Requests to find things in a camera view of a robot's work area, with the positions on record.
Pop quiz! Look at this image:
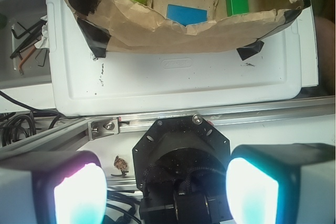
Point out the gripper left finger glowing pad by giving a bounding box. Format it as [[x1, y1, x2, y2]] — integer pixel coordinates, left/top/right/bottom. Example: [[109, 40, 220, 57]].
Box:
[[1, 151, 107, 223]]

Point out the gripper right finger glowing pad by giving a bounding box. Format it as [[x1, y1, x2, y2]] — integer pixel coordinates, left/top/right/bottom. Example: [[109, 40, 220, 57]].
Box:
[[226, 143, 335, 223]]

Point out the hex key set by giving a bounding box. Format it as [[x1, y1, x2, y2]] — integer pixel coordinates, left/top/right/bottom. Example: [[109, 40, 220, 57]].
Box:
[[10, 19, 48, 76]]

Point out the brown paper bag tray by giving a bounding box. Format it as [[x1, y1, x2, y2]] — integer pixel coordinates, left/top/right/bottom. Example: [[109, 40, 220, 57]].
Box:
[[64, 0, 310, 60]]

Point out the green rectangular block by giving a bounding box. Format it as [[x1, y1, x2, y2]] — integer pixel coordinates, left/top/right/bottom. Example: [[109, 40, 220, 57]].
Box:
[[226, 0, 249, 16]]

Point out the blue rectangular block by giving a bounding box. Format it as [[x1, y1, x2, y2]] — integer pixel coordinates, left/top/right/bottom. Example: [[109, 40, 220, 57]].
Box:
[[166, 4, 207, 26]]

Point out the aluminum extrusion rail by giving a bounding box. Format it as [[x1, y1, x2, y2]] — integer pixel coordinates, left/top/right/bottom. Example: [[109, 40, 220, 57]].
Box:
[[1, 95, 335, 157]]

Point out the black cable bundle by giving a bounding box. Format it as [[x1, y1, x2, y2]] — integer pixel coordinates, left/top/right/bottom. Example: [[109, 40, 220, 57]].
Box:
[[0, 90, 66, 147]]

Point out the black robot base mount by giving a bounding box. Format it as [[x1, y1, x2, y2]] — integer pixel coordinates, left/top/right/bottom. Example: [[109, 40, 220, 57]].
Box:
[[132, 115, 232, 223]]

